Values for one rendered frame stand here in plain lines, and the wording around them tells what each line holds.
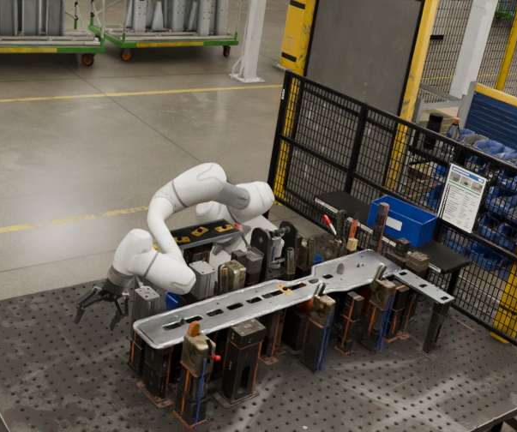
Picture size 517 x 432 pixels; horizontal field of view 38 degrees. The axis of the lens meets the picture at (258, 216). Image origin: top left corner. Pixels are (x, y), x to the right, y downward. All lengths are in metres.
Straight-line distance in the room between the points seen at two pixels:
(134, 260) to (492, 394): 1.71
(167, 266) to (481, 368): 1.65
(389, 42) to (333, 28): 0.61
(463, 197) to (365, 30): 2.15
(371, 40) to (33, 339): 3.33
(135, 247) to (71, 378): 0.72
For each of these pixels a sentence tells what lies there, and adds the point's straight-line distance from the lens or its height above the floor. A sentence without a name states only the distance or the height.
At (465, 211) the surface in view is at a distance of 3.77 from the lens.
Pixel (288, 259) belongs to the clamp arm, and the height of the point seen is 1.06.
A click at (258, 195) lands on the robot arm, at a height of 1.20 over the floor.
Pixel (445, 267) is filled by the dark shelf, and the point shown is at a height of 1.03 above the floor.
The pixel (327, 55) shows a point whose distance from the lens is 5.91.
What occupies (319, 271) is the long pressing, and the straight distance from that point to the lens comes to 3.41.
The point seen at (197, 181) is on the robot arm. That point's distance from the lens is 3.04.
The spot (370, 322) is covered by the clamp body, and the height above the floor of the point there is 0.83.
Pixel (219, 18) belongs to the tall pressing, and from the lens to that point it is 11.13.
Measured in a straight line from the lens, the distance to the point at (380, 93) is 5.49.
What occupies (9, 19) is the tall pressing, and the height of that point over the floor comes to 0.49.
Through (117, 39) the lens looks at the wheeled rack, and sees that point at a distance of 10.36.
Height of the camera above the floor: 2.61
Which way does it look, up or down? 25 degrees down
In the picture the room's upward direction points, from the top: 9 degrees clockwise
